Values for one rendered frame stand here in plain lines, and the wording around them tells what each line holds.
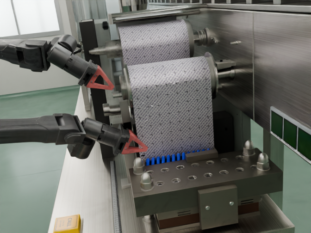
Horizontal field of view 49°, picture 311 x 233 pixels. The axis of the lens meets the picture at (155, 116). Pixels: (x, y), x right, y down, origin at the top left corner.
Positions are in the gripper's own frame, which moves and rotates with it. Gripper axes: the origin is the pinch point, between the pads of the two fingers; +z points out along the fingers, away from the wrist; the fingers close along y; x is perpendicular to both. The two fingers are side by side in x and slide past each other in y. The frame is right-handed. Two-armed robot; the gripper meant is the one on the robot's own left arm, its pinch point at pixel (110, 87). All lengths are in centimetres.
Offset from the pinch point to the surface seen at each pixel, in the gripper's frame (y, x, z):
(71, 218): 15.4, -36.2, 8.3
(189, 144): 7.3, -1.7, 28.9
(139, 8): -65, 27, 2
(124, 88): 4.7, 2.4, 2.9
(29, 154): -258, -161, 3
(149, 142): 7.3, -7.2, 17.9
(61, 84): -549, -149, 2
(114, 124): 0.0, -9.6, 7.2
